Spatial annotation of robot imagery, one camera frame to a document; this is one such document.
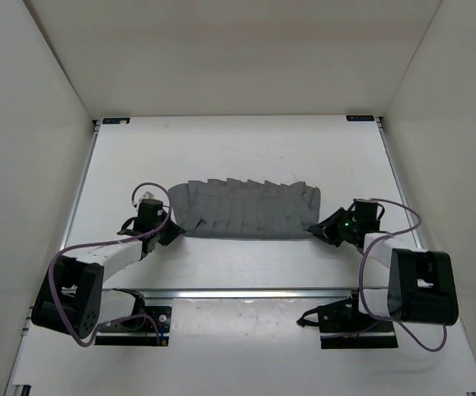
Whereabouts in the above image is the blue label sticker left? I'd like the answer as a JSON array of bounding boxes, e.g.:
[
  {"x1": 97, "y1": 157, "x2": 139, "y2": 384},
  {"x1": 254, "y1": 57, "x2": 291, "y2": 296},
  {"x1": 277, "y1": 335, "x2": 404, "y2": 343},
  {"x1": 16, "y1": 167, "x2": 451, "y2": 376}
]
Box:
[{"x1": 101, "y1": 117, "x2": 130, "y2": 125}]

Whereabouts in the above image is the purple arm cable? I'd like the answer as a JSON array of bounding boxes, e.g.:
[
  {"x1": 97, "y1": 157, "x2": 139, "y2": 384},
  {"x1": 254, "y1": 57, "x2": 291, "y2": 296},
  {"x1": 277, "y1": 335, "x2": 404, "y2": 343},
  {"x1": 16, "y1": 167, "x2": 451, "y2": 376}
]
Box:
[
  {"x1": 46, "y1": 182, "x2": 173, "y2": 348},
  {"x1": 357, "y1": 197, "x2": 448, "y2": 352}
]

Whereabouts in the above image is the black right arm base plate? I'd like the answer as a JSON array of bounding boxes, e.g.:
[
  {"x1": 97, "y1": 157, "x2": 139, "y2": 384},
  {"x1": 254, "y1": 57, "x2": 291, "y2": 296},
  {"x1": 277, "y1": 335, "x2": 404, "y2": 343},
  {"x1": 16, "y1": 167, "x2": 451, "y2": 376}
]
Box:
[{"x1": 296, "y1": 300, "x2": 398, "y2": 350}]

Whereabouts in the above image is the grey pleated skirt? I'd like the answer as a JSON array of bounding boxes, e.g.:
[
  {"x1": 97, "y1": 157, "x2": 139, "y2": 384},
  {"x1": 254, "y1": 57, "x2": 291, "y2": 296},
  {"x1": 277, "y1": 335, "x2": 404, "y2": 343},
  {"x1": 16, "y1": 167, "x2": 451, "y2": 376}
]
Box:
[{"x1": 168, "y1": 178, "x2": 321, "y2": 240}]

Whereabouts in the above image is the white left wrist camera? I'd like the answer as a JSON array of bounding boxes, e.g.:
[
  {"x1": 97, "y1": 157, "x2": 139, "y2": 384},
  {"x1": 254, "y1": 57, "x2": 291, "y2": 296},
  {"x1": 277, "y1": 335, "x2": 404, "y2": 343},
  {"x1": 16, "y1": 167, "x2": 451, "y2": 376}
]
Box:
[{"x1": 131, "y1": 191, "x2": 155, "y2": 208}]

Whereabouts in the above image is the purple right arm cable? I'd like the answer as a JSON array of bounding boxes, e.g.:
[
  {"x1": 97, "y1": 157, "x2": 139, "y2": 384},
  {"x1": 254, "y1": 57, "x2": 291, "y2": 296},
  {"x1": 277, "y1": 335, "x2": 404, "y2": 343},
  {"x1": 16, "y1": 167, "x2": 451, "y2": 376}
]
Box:
[{"x1": 357, "y1": 197, "x2": 448, "y2": 352}]

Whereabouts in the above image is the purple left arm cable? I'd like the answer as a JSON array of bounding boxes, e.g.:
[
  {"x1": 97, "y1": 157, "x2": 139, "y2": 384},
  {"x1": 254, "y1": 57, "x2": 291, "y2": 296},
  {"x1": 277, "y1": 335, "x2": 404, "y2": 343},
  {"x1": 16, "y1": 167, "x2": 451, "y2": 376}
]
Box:
[{"x1": 46, "y1": 182, "x2": 173, "y2": 348}]

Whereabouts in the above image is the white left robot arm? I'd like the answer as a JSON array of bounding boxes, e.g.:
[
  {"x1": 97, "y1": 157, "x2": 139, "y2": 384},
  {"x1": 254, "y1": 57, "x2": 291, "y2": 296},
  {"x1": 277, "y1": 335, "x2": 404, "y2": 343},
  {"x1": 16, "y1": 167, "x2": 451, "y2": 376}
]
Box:
[{"x1": 31, "y1": 198, "x2": 184, "y2": 343}]

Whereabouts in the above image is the blue label sticker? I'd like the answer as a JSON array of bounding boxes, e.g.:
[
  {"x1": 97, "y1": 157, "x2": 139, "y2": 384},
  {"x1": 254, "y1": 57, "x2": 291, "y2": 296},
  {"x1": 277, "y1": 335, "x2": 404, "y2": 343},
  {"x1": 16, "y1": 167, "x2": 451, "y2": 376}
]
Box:
[
  {"x1": 101, "y1": 117, "x2": 130, "y2": 125},
  {"x1": 346, "y1": 115, "x2": 375, "y2": 122}
]

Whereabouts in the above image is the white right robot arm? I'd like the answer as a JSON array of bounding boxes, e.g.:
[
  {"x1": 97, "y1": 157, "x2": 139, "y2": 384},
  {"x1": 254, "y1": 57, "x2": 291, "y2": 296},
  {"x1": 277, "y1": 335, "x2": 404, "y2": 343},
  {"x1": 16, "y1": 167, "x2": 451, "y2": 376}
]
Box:
[{"x1": 308, "y1": 198, "x2": 459, "y2": 331}]

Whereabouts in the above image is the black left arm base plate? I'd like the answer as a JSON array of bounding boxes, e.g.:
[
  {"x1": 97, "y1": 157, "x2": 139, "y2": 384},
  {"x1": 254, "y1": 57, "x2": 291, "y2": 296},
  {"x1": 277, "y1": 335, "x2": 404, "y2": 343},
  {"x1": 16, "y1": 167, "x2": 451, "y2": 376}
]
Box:
[{"x1": 94, "y1": 305, "x2": 172, "y2": 347}]

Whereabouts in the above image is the blue label sticker right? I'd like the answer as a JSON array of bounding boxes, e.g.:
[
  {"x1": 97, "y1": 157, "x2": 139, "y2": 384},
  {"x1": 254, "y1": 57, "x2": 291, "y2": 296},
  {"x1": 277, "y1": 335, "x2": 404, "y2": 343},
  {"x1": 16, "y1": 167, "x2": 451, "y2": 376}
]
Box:
[{"x1": 346, "y1": 115, "x2": 375, "y2": 122}]

